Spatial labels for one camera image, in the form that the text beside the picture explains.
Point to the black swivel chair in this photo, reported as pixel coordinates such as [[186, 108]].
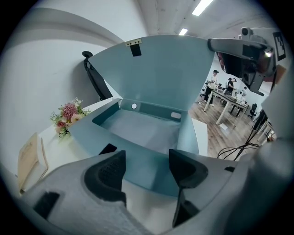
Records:
[[252, 111]]

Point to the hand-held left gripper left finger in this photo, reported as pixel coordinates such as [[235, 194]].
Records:
[[75, 206]]

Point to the dark top white leg desk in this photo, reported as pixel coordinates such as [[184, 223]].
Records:
[[229, 101]]

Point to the person's right hand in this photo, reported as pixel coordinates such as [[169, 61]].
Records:
[[280, 74]]

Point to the white paper sheet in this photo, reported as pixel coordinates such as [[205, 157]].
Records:
[[224, 127]]

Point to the pink flower bouquet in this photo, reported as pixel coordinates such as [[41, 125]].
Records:
[[69, 114]]

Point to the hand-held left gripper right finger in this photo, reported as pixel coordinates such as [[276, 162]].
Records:
[[190, 169]]

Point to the light blue laptop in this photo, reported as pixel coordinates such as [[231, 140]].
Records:
[[160, 73]]

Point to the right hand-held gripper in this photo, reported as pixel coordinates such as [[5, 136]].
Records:
[[252, 46]]

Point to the ceiling light panel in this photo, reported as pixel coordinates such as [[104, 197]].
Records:
[[202, 7], [183, 31]]

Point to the black office chair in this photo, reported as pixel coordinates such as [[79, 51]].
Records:
[[96, 78]]

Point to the tan notebook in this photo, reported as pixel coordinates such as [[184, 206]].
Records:
[[29, 160]]

